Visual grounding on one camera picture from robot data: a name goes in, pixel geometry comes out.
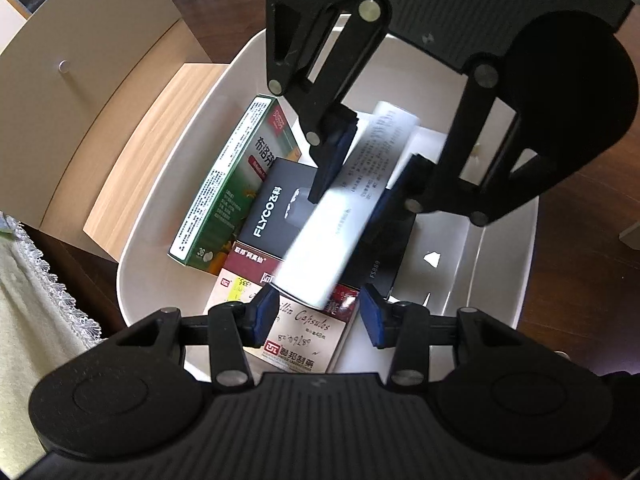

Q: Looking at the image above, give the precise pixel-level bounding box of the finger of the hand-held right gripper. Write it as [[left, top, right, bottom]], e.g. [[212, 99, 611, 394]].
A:
[[267, 0, 393, 203], [370, 62, 551, 226]]

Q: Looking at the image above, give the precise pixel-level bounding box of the white and blue medicine box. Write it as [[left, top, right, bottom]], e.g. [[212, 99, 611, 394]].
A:
[[275, 101, 421, 311]]

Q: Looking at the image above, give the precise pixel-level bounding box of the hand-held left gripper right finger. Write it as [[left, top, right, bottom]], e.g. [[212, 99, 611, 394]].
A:
[[360, 284, 526, 386]]

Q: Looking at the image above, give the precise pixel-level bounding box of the red and white medicine box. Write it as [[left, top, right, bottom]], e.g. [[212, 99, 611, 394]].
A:
[[205, 240, 361, 376]]

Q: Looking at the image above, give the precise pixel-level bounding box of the light wooden side table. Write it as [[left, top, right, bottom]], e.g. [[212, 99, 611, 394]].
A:
[[82, 62, 233, 263]]

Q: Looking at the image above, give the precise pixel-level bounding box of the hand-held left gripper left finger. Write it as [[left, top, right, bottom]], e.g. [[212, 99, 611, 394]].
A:
[[117, 284, 281, 393]]

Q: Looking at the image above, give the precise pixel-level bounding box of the white plastic storage bin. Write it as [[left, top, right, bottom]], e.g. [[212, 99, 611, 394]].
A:
[[116, 27, 540, 386]]

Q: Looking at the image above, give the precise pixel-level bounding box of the black shaver box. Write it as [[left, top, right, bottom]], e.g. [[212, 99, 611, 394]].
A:
[[239, 156, 417, 298]]

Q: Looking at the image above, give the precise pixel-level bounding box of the green and orange medicine box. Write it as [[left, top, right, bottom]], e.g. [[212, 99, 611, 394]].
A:
[[169, 96, 303, 273]]

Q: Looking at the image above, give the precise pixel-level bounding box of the beige cabinet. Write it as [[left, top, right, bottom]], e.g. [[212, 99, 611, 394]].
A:
[[0, 0, 216, 233]]

